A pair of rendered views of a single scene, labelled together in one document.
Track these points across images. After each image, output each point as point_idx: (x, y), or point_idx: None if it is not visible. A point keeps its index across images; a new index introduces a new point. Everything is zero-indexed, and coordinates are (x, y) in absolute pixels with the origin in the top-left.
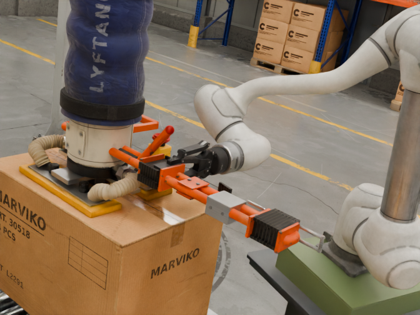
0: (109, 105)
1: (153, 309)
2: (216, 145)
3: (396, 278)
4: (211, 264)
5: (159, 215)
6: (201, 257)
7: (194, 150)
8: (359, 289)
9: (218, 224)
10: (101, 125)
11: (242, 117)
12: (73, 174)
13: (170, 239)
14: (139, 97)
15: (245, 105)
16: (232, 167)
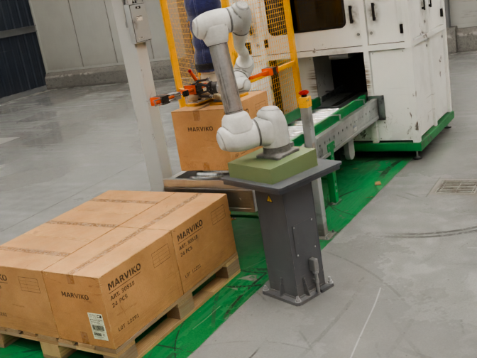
0: (196, 64)
1: (194, 147)
2: None
3: (217, 141)
4: None
5: (199, 108)
6: (215, 132)
7: (200, 80)
8: (245, 160)
9: (221, 118)
10: (201, 73)
11: (242, 69)
12: None
13: (193, 116)
14: (209, 60)
15: (240, 62)
16: (218, 89)
